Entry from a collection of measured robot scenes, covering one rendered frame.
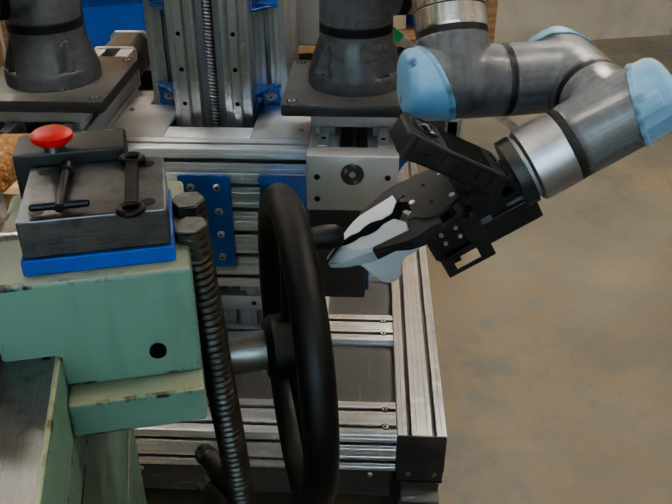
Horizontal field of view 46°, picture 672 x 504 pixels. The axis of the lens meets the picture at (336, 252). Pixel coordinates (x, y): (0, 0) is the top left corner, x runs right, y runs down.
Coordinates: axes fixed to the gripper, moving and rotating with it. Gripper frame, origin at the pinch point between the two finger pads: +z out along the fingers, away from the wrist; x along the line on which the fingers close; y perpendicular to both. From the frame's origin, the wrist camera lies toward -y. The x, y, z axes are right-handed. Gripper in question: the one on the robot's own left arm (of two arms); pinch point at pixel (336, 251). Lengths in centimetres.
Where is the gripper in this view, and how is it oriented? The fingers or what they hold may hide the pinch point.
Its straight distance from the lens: 79.2
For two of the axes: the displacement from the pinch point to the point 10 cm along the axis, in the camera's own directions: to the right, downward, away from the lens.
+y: 4.7, 6.6, 5.9
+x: -1.8, -5.9, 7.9
